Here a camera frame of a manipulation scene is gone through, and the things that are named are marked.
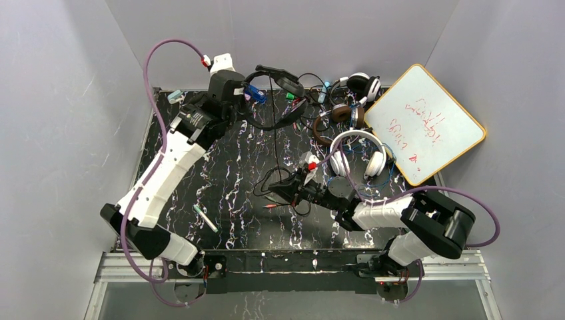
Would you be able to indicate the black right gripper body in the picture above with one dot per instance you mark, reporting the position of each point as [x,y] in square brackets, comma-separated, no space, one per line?
[298,187]

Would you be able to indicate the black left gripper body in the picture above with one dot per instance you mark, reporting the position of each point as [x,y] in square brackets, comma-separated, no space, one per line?
[240,94]

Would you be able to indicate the black headphones with cable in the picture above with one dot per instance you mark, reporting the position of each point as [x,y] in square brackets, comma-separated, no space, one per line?
[291,84]

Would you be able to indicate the white headphones with blue cable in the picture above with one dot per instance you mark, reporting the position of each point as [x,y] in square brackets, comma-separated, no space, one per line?
[380,161]

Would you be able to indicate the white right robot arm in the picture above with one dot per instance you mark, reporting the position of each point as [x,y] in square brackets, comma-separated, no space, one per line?
[435,224]

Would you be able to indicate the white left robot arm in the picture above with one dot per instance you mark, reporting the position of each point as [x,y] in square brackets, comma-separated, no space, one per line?
[202,121]

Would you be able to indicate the brown headphones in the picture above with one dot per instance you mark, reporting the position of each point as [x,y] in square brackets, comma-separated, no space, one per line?
[339,113]

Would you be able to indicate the black and white headphones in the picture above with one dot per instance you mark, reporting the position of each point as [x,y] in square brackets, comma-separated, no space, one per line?
[367,89]

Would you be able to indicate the blue stapler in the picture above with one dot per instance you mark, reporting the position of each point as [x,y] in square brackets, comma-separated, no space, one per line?
[251,93]

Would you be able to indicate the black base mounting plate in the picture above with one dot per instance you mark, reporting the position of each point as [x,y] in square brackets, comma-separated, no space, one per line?
[364,276]

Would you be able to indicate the white marker pen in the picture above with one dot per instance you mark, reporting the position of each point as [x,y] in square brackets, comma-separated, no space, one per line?
[206,219]

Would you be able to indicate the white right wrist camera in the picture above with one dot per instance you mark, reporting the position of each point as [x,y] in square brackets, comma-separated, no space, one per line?
[308,162]

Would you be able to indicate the whiteboard with orange frame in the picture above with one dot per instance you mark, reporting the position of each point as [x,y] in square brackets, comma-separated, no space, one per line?
[423,124]

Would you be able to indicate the aluminium frame rail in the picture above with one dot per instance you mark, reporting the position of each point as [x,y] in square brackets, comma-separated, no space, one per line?
[114,267]

